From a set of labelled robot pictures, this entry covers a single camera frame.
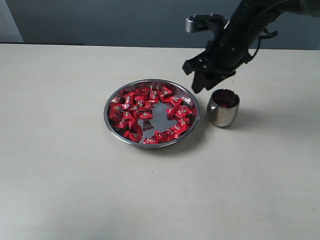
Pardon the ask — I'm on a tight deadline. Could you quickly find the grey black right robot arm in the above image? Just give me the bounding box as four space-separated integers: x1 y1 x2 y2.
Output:
182 0 320 94

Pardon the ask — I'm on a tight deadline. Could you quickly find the shiny steel cup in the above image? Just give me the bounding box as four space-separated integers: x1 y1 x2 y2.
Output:
206 88 240 128

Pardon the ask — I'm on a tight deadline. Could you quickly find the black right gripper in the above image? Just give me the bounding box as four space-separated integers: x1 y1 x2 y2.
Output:
182 0 273 94

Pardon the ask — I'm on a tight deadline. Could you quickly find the red candy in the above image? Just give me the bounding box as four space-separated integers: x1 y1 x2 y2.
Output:
159 129 175 143
139 111 153 120
174 105 193 119
158 86 172 101
108 103 124 120
143 137 159 145
170 124 189 139
123 130 143 143
123 92 135 110
165 96 184 107
148 89 160 104
216 99 232 108

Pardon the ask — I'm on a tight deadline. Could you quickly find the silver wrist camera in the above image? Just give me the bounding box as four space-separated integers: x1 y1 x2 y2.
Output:
185 13 228 34

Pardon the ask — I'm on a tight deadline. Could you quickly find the black camera cable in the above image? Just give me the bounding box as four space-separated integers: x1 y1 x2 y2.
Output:
243 4 280 65

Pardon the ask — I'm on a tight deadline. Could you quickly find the round steel plate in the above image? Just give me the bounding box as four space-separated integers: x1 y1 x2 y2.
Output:
103 79 200 149

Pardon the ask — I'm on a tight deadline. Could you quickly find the red wrapped candy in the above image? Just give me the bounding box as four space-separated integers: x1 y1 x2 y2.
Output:
148 89 160 104
158 86 172 101
165 96 184 107
123 92 135 110
139 111 153 120
143 137 159 145
170 124 189 139
108 103 124 120
123 130 143 143
159 129 175 143
174 105 193 119

